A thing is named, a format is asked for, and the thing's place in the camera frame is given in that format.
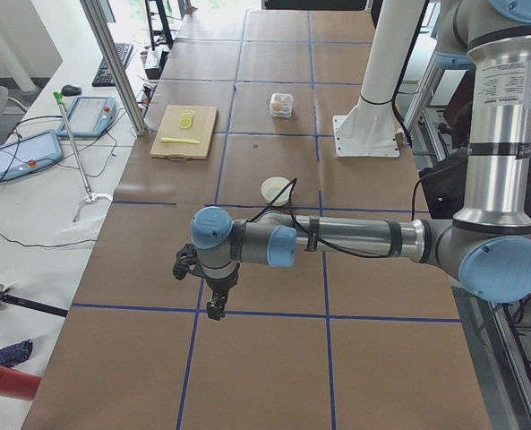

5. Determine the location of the blue patterned cloth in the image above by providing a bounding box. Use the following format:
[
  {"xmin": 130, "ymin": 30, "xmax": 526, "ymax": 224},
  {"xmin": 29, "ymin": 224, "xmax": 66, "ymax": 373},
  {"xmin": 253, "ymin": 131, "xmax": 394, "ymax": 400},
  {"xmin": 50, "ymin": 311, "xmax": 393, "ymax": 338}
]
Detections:
[{"xmin": 0, "ymin": 340, "xmax": 33, "ymax": 368}]

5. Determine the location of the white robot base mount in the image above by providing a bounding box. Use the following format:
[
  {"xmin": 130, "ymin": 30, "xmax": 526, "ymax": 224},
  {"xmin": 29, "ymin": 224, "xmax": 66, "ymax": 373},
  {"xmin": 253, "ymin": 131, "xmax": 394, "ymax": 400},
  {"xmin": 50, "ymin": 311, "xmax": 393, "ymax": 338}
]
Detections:
[{"xmin": 331, "ymin": 99, "xmax": 400, "ymax": 158}]

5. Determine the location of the red cylinder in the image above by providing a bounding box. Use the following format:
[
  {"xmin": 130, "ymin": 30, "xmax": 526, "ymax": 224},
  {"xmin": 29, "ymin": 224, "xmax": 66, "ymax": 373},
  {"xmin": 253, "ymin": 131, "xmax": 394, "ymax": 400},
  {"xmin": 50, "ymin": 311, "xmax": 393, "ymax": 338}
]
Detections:
[{"xmin": 0, "ymin": 366, "xmax": 41, "ymax": 400}]

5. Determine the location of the far teach pendant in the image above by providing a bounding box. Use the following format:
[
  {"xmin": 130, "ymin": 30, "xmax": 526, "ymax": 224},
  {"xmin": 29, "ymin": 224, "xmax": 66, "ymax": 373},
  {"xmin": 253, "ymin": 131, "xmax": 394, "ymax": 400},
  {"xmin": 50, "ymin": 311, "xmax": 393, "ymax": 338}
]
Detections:
[{"xmin": 65, "ymin": 96, "xmax": 116, "ymax": 139}]

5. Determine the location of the teach pendant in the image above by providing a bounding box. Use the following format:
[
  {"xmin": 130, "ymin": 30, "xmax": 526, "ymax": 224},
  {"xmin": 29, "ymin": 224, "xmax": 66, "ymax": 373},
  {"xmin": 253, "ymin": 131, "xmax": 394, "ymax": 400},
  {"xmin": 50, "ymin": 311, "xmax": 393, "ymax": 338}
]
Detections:
[
  {"xmin": 65, "ymin": 96, "xmax": 116, "ymax": 139},
  {"xmin": 0, "ymin": 130, "xmax": 64, "ymax": 182}
]

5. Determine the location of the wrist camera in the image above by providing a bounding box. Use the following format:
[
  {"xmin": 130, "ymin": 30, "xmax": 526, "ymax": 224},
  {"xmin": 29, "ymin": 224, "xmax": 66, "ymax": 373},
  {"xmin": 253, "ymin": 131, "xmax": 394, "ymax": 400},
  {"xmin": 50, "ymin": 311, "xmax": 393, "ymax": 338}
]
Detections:
[{"xmin": 172, "ymin": 244, "xmax": 203, "ymax": 280}]

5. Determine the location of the clear plastic egg box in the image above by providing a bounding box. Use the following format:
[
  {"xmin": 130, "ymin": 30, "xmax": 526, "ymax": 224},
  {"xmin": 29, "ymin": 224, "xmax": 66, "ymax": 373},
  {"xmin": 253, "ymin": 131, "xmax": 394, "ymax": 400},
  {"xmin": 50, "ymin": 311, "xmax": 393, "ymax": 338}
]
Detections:
[{"xmin": 269, "ymin": 92, "xmax": 294, "ymax": 118}]

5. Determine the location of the aluminium frame post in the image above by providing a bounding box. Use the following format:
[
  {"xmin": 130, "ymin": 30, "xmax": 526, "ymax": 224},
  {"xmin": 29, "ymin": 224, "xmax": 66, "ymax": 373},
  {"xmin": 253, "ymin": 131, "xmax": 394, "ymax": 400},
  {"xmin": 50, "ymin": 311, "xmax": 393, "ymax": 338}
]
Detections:
[{"xmin": 80, "ymin": 0, "xmax": 147, "ymax": 136}]

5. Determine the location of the near teach pendant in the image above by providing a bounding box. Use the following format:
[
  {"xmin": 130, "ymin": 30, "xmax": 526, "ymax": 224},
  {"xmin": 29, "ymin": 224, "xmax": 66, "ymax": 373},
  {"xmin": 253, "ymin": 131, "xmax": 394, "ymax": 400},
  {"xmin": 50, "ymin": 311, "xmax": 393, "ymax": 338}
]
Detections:
[{"xmin": 0, "ymin": 130, "xmax": 64, "ymax": 182}]

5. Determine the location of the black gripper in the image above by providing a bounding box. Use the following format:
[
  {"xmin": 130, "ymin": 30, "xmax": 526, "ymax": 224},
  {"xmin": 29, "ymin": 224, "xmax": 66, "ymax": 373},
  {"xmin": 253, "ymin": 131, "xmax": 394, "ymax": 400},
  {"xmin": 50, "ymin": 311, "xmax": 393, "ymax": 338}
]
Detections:
[{"xmin": 203, "ymin": 263, "xmax": 239, "ymax": 319}]

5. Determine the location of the yellow plastic knife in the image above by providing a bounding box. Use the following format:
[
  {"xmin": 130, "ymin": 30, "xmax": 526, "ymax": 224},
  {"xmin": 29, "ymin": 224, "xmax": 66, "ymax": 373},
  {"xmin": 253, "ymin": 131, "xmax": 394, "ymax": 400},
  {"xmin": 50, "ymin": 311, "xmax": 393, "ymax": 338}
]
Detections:
[{"xmin": 160, "ymin": 137, "xmax": 201, "ymax": 144}]

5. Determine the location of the white bowl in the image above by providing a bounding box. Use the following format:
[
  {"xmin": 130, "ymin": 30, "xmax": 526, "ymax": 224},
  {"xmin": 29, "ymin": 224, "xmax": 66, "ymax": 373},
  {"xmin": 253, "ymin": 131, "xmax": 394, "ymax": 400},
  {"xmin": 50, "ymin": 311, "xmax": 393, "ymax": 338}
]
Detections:
[{"xmin": 261, "ymin": 176, "xmax": 291, "ymax": 207}]

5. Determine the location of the black tripod rod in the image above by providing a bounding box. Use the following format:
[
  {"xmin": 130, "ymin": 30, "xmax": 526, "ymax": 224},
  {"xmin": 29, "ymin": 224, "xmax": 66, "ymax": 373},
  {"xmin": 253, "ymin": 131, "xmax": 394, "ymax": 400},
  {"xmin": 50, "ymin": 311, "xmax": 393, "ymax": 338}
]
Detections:
[{"xmin": 0, "ymin": 284, "xmax": 68, "ymax": 317}]

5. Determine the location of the black pendant cable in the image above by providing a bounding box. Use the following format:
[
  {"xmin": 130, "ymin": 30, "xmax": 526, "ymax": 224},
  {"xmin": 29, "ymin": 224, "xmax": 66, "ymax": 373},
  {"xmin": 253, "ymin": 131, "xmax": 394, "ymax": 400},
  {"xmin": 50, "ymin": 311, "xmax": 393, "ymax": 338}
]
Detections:
[{"xmin": 0, "ymin": 116, "xmax": 127, "ymax": 250}]

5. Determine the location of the black computer mouse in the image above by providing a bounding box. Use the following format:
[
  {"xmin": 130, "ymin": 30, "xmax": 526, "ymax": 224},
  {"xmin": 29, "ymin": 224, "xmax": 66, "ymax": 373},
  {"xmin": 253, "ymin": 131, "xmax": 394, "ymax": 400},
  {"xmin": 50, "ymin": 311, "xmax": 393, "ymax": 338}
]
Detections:
[{"xmin": 61, "ymin": 84, "xmax": 82, "ymax": 97}]

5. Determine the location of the bamboo cutting board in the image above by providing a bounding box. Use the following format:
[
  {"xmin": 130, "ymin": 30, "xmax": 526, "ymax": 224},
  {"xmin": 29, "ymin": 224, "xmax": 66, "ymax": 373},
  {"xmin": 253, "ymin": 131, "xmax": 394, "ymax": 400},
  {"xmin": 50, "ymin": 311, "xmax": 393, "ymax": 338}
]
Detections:
[{"xmin": 150, "ymin": 105, "xmax": 218, "ymax": 159}]

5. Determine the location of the black keyboard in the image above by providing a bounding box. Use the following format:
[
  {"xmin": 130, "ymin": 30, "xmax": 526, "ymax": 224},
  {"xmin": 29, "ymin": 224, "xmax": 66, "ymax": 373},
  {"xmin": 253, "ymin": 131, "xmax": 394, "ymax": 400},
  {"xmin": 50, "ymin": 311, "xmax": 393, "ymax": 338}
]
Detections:
[{"xmin": 90, "ymin": 42, "xmax": 134, "ymax": 88}]

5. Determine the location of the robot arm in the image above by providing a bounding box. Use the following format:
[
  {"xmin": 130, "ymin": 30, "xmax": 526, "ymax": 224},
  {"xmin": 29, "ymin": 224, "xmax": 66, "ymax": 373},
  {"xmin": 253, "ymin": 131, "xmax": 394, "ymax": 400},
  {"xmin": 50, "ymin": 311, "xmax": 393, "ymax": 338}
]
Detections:
[
  {"xmin": 358, "ymin": 0, "xmax": 428, "ymax": 107},
  {"xmin": 173, "ymin": 1, "xmax": 531, "ymax": 320}
]

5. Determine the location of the person in black hoodie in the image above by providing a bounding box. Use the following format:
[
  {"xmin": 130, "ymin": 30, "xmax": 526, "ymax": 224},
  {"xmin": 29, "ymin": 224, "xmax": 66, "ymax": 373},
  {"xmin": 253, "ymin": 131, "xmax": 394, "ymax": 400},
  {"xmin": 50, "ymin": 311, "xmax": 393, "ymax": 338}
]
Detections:
[{"xmin": 419, "ymin": 102, "xmax": 531, "ymax": 270}]

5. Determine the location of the reacher grabber tool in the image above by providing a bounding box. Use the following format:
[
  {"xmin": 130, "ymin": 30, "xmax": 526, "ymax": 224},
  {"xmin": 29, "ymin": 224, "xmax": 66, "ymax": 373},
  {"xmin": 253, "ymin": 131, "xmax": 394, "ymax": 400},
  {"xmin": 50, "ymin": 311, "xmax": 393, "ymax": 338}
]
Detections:
[{"xmin": 53, "ymin": 91, "xmax": 113, "ymax": 222}]

